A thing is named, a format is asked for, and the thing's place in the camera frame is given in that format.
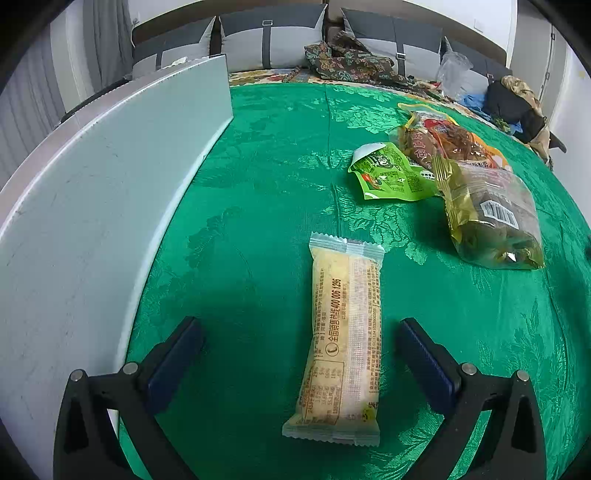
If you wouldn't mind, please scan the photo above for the yellow long snack bar packet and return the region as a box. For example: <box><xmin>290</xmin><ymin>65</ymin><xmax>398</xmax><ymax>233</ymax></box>
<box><xmin>283</xmin><ymin>232</ymin><xmax>385</xmax><ymax>447</ymax></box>

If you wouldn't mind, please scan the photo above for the clear bag of brown balls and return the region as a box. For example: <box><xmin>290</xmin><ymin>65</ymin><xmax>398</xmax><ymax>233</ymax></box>
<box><xmin>433</xmin><ymin>157</ymin><xmax>545</xmax><ymax>270</ymax></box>

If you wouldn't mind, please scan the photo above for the green snack packet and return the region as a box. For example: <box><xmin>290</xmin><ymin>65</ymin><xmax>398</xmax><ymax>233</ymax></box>
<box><xmin>348</xmin><ymin>142</ymin><xmax>439</xmax><ymax>202</ymax></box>

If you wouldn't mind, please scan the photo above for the white foam storage box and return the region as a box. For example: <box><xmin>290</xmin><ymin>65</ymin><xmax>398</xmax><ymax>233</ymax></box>
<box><xmin>1</xmin><ymin>56</ymin><xmax>233</xmax><ymax>479</ymax></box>

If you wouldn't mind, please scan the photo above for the green patterned tablecloth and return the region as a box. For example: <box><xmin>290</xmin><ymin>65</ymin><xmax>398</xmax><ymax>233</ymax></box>
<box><xmin>127</xmin><ymin>84</ymin><xmax>590</xmax><ymax>479</ymax></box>

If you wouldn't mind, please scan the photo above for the red orange snack packet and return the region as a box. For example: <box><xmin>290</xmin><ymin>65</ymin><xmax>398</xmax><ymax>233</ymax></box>
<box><xmin>398</xmin><ymin>116</ymin><xmax>510</xmax><ymax>171</ymax></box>

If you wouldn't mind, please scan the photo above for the blue cloth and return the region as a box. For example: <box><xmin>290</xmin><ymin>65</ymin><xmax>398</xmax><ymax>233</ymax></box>
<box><xmin>460</xmin><ymin>94</ymin><xmax>523</xmax><ymax>135</ymax></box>

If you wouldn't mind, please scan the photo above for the yellow edged snack packet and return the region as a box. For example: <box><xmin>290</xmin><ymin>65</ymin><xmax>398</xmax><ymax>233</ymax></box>
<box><xmin>398</xmin><ymin>103</ymin><xmax>459</xmax><ymax>133</ymax></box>

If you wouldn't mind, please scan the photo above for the black and tan bag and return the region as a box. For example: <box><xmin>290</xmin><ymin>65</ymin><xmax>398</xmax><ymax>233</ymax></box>
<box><xmin>483</xmin><ymin>75</ymin><xmax>567</xmax><ymax>170</ymax></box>

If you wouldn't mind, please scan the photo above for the grey pillow far right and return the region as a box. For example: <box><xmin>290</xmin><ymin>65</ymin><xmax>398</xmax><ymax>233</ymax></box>
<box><xmin>441</xmin><ymin>36</ymin><xmax>513</xmax><ymax>97</ymax></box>

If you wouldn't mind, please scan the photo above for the clear plastic bag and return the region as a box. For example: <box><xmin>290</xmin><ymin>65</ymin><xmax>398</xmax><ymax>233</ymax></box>
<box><xmin>436</xmin><ymin>51</ymin><xmax>473</xmax><ymax>100</ymax></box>

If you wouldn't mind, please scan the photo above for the grey curtain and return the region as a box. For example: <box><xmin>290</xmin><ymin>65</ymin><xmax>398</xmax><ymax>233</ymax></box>
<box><xmin>1</xmin><ymin>1</ymin><xmax>132</xmax><ymax>184</ymax></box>

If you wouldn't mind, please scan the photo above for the grey pillow right of centre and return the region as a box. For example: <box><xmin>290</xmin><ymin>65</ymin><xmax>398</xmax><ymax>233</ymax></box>
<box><xmin>342</xmin><ymin>8</ymin><xmax>444</xmax><ymax>81</ymax></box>

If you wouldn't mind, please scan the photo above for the grey pillow far left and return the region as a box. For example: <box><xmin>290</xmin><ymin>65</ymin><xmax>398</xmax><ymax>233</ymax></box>
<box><xmin>131</xmin><ymin>17</ymin><xmax>215</xmax><ymax>79</ymax></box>

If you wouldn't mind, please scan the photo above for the brown wooden headboard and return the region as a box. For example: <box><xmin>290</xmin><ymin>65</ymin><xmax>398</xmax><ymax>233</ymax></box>
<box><xmin>128</xmin><ymin>0</ymin><xmax>518</xmax><ymax>65</ymax></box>

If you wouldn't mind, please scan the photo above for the dark floral cloth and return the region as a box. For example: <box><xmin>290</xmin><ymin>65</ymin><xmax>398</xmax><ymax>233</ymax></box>
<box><xmin>283</xmin><ymin>32</ymin><xmax>443</xmax><ymax>95</ymax></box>

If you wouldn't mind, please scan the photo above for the floral bed sheet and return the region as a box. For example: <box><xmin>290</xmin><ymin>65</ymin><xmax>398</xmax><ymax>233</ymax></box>
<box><xmin>229</xmin><ymin>67</ymin><xmax>501</xmax><ymax>131</ymax></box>

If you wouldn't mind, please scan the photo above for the grey pillow with strap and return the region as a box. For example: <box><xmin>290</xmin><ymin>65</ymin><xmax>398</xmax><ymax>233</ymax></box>
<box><xmin>219</xmin><ymin>3</ymin><xmax>327</xmax><ymax>73</ymax></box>

